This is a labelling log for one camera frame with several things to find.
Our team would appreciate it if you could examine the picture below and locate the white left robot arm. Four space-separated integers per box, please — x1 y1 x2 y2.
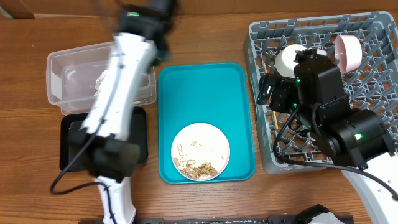
62 0 178 223

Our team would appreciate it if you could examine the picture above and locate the pink plate with food scraps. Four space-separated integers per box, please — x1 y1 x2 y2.
170 123 231 182

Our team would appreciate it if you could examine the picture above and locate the wooden chopstick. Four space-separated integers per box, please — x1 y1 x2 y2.
263 64 279 130

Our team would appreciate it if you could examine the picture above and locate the teal serving tray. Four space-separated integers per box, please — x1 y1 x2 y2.
157 62 256 184

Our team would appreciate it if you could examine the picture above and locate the pink bowl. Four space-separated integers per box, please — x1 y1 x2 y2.
334 35 362 73

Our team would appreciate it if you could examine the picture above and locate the black rectangular tray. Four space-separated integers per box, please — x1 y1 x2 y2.
59 107 149 170

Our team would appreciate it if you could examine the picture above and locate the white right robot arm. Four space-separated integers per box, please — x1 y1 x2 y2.
257 49 397 223

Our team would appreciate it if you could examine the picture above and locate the white tissue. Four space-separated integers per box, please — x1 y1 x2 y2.
95 70 108 96

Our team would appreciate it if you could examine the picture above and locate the grey dishwasher rack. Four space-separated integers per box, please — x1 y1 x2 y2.
243 11 397 174

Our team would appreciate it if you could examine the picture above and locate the clear plastic bin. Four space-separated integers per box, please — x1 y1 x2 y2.
45 42 157 116

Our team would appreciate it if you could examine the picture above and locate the white bowl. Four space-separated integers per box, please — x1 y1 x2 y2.
275 44 327 80

